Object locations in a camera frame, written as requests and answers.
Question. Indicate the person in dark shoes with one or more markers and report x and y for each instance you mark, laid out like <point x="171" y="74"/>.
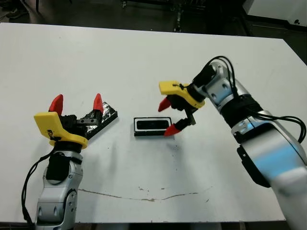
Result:
<point x="12" y="12"/>

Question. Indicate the black box white lining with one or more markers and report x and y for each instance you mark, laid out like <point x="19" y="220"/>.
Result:
<point x="148" y="134"/>

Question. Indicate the glossy black box lid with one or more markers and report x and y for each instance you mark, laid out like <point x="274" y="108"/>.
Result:
<point x="110" y="112"/>

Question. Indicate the white cabinet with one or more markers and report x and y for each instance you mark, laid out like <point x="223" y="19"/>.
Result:
<point x="271" y="7"/>

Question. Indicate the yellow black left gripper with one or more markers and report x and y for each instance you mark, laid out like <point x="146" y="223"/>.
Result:
<point x="54" y="129"/>

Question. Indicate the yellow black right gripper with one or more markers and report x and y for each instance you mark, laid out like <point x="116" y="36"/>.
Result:
<point x="184" y="95"/>

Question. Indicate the black slim camera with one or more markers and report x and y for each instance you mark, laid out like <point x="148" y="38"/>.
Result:
<point x="151" y="125"/>

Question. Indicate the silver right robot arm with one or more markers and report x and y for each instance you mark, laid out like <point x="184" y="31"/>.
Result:
<point x="268" y="148"/>

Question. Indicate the black wheeled equipment frame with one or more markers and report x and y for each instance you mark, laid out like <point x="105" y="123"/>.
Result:
<point x="178" y="21"/>

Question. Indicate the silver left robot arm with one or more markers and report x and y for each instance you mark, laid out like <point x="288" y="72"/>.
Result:
<point x="58" y="198"/>

